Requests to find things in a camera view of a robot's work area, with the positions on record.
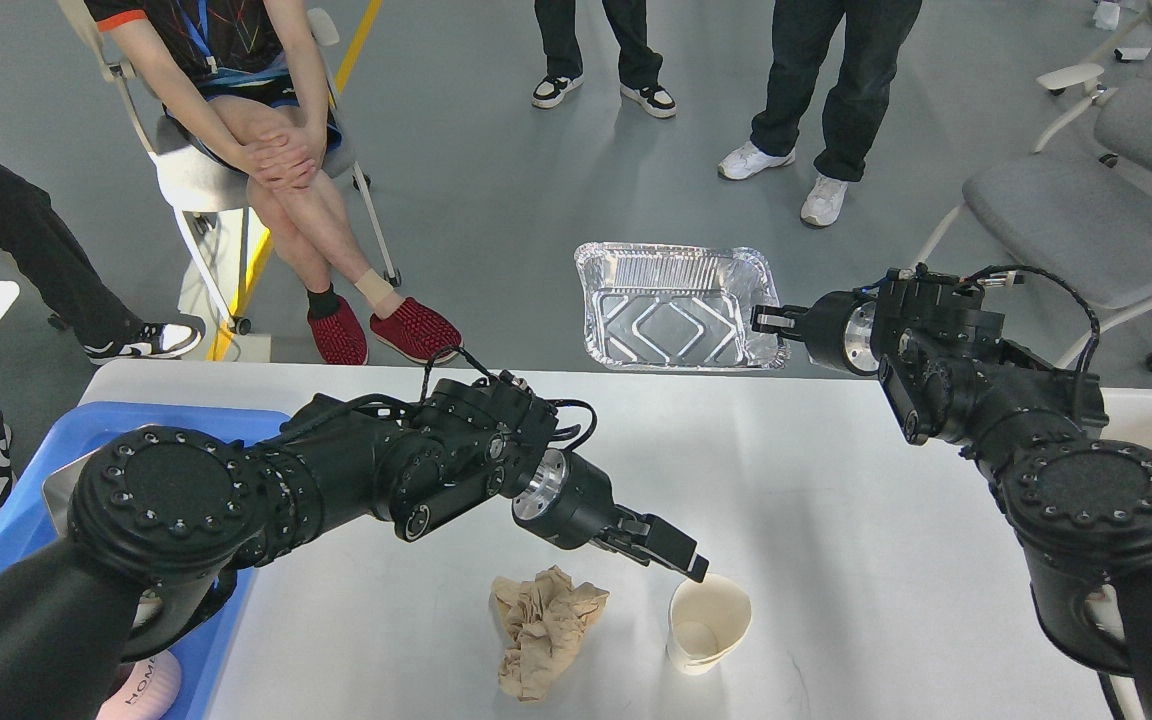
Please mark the white folding chair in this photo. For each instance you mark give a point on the white folding chair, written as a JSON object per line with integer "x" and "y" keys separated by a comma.
{"x": 196, "y": 184}

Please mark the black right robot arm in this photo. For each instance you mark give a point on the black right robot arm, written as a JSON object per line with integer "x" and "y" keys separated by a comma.
{"x": 1080, "y": 505}

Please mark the stainless steel rectangular tin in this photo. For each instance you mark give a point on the stainless steel rectangular tin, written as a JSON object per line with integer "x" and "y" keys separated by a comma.
{"x": 57, "y": 490}

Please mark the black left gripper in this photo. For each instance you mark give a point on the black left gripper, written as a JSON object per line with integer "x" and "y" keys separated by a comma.
{"x": 568, "y": 503}

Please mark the seated person red shoes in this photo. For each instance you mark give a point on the seated person red shoes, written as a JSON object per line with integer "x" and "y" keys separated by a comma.
{"x": 246, "y": 79}

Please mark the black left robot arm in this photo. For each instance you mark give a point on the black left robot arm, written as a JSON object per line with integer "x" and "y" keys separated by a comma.
{"x": 161, "y": 520}

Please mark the grey padded chair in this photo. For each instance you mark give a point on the grey padded chair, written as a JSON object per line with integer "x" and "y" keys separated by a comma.
{"x": 1081, "y": 219}

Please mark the aluminium foil tray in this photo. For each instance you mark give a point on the aluminium foil tray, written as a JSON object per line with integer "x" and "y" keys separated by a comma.
{"x": 673, "y": 308}

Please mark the pink plastic mug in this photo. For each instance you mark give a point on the pink plastic mug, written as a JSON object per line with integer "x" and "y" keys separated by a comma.
{"x": 145, "y": 689}

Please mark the white paper cup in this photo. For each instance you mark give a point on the white paper cup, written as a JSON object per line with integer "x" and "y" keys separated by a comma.
{"x": 706, "y": 620}

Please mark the person in black trousers left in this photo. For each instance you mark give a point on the person in black trousers left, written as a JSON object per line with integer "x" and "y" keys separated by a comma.
{"x": 49, "y": 256}

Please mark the crumpled brown paper napkin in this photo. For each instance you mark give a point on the crumpled brown paper napkin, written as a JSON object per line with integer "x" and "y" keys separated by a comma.
{"x": 545, "y": 619}

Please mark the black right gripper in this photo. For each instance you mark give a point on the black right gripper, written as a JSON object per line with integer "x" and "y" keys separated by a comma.
{"x": 836, "y": 330}

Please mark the blue plastic tray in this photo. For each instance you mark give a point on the blue plastic tray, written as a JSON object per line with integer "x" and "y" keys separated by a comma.
{"x": 25, "y": 523}

